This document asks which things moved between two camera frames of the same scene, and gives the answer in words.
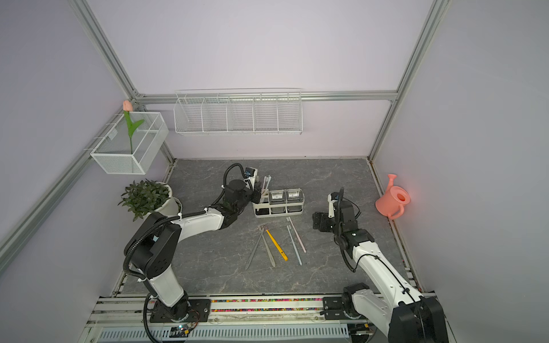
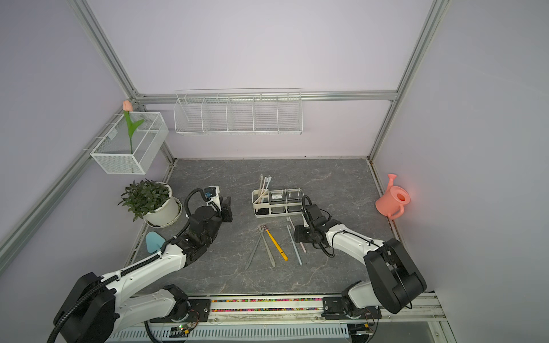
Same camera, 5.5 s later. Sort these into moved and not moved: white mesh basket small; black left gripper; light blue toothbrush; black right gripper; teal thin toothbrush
Moved: black right gripper; black left gripper
Not moved: white mesh basket small; teal thin toothbrush; light blue toothbrush
